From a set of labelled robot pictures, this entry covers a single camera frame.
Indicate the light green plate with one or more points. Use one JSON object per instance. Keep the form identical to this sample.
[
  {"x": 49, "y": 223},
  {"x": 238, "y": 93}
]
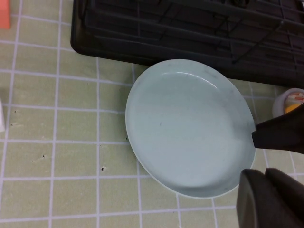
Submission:
[{"x": 185, "y": 130}]

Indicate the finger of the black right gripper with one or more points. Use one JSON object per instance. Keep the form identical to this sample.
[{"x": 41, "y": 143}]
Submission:
[{"x": 280, "y": 135}]

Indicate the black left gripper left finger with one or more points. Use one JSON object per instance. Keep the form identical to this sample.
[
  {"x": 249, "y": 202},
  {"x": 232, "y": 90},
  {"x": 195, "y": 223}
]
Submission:
[{"x": 254, "y": 202}]

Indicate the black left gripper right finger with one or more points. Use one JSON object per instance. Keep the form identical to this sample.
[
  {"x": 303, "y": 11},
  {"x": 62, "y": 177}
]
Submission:
[{"x": 291, "y": 192}]

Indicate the white cube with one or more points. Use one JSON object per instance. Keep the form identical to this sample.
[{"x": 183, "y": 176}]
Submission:
[{"x": 2, "y": 116}]

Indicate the white tape roll red print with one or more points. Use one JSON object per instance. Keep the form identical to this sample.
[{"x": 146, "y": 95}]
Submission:
[{"x": 281, "y": 99}]

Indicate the black plastic drip tray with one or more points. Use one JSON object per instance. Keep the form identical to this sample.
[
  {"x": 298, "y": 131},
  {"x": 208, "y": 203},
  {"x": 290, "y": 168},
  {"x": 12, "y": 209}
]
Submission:
[{"x": 95, "y": 51}]

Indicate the yellow rubber duck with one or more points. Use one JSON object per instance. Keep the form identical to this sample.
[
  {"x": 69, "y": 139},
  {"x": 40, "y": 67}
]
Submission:
[{"x": 290, "y": 109}]

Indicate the green grid tablecloth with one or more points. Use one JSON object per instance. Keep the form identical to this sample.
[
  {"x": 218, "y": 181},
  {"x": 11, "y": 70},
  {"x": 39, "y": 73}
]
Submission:
[{"x": 59, "y": 154}]

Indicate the orange block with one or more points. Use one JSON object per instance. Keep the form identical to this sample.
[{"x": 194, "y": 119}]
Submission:
[{"x": 4, "y": 14}]

